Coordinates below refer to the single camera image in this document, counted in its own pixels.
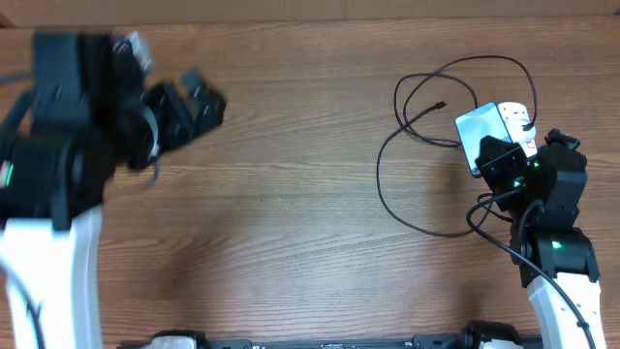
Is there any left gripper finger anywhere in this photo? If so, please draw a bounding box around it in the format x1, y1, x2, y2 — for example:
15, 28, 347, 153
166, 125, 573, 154
193, 89, 227, 138
181, 69, 207, 97

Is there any blue screen Galaxy smartphone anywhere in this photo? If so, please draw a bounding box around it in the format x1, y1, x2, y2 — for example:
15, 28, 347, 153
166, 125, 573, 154
454, 102, 512, 177

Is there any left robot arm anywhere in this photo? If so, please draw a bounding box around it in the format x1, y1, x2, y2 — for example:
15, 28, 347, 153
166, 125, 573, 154
1, 31, 227, 348

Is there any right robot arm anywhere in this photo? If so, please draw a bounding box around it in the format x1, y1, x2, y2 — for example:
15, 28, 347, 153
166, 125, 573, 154
476, 128, 606, 348

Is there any white charger adapter plug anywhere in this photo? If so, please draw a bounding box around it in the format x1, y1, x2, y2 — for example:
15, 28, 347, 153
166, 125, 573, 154
504, 116, 536, 143

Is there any white power strip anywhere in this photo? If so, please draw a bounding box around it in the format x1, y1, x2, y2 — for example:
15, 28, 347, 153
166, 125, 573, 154
498, 102, 538, 158

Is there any black charger cable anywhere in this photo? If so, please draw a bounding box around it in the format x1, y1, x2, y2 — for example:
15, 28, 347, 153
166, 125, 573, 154
376, 55, 539, 239

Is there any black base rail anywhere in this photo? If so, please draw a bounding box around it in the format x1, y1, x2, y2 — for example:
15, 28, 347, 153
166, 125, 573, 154
115, 329, 548, 349

